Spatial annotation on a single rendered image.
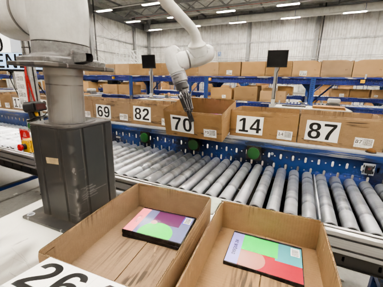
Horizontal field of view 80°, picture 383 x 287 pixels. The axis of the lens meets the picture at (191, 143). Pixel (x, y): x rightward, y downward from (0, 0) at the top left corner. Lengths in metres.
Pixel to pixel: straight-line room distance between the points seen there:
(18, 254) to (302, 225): 0.78
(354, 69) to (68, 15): 5.66
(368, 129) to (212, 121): 0.79
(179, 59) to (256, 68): 4.74
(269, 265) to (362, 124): 0.97
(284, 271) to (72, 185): 0.63
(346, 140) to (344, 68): 4.59
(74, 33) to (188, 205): 0.62
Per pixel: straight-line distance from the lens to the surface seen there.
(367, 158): 1.41
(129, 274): 0.65
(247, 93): 5.78
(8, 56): 1.80
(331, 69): 5.94
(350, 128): 1.43
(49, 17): 0.77
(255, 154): 1.38
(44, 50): 0.77
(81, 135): 0.77
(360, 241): 0.95
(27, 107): 1.49
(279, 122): 1.41
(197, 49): 1.37
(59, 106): 0.79
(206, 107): 1.64
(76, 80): 0.79
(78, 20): 0.79
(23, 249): 0.84
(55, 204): 0.89
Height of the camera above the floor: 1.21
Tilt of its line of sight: 15 degrees down
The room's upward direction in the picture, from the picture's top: 1 degrees clockwise
